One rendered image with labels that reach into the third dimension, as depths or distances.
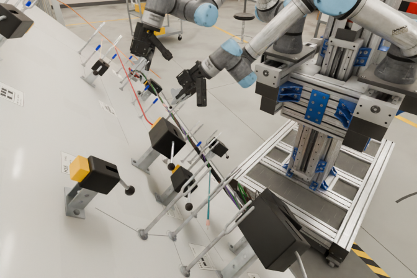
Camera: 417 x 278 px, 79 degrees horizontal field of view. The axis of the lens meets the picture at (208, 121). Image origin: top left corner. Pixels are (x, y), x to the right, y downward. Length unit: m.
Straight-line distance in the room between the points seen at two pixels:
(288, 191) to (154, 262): 1.59
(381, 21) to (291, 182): 1.28
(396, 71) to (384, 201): 1.39
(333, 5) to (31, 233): 0.89
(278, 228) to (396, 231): 1.91
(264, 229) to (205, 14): 0.69
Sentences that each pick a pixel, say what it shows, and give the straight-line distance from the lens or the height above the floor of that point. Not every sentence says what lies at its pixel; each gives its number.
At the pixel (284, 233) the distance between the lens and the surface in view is 0.43.
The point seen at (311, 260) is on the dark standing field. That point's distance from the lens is 1.92.
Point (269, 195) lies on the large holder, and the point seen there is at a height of 1.18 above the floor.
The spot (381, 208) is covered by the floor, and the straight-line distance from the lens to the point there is 2.40.
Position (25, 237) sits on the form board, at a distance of 0.31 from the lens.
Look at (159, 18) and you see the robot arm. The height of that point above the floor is 1.39.
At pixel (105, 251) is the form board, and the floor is 1.33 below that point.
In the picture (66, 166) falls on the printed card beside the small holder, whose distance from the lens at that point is 0.42.
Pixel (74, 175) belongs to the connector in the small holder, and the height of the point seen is 1.41.
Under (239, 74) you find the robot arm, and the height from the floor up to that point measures 1.21.
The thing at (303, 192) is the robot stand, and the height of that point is 0.21.
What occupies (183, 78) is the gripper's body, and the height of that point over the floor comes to 1.17.
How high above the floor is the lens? 1.62
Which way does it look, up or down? 35 degrees down
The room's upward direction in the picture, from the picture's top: 1 degrees clockwise
